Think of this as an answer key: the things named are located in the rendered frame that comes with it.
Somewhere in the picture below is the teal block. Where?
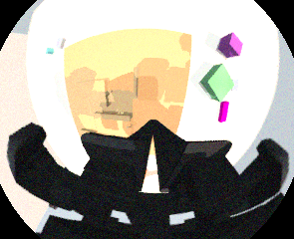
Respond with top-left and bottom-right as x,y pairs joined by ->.
46,48 -> 55,55

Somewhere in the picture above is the magenta rectangular block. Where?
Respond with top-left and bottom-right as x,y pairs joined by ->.
218,101 -> 229,122

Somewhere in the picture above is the green block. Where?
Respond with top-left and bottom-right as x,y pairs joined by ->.
199,64 -> 234,103

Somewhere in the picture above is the purple cube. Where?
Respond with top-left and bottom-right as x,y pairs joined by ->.
218,32 -> 243,59

